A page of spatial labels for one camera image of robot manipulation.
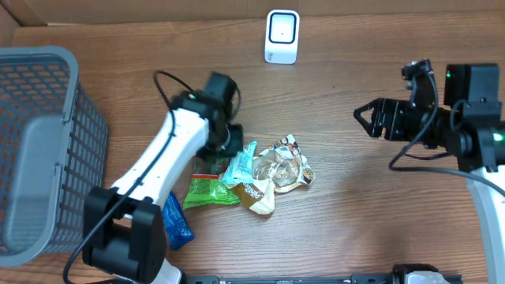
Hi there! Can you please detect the mint green snack packet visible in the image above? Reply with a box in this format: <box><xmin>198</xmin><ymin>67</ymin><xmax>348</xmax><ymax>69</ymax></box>
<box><xmin>219</xmin><ymin>141</ymin><xmax>257</xmax><ymax>185</ymax></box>

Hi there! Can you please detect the beige cookie bag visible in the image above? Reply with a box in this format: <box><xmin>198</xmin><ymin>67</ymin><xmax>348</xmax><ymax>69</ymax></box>
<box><xmin>223</xmin><ymin>134</ymin><xmax>316</xmax><ymax>215</ymax></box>

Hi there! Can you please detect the brown cardboard back wall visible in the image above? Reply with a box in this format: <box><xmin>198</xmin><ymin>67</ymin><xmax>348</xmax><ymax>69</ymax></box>
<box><xmin>1</xmin><ymin>0</ymin><xmax>504</xmax><ymax>26</ymax></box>

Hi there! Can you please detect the black rail at table edge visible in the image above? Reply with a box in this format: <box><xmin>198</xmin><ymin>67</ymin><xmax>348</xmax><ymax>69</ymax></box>
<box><xmin>181</xmin><ymin>263</ymin><xmax>463</xmax><ymax>284</ymax></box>

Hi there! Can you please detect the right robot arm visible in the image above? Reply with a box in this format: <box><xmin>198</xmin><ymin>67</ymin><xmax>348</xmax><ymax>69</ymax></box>
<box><xmin>353</xmin><ymin>59</ymin><xmax>504</xmax><ymax>283</ymax></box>

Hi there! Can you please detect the grey plastic basket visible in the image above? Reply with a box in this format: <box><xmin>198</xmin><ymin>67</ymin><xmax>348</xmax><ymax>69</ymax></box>
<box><xmin>1</xmin><ymin>46</ymin><xmax>109</xmax><ymax>267</ymax></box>

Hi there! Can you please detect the white barcode scanner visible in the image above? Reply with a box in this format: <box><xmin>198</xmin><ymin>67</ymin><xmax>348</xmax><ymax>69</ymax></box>
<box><xmin>264</xmin><ymin>9</ymin><xmax>300</xmax><ymax>65</ymax></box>

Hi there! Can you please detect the blue snack bar wrapper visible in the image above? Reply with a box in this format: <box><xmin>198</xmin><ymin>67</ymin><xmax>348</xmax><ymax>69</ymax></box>
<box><xmin>162</xmin><ymin>192</ymin><xmax>195</xmax><ymax>250</ymax></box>

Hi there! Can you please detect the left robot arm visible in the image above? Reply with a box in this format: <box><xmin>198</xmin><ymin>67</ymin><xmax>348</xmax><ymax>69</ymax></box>
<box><xmin>74</xmin><ymin>72</ymin><xmax>243</xmax><ymax>284</ymax></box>

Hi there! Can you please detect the green snack bag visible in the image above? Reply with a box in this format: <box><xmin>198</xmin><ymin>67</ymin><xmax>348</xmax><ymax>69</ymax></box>
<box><xmin>182</xmin><ymin>158</ymin><xmax>240</xmax><ymax>210</ymax></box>

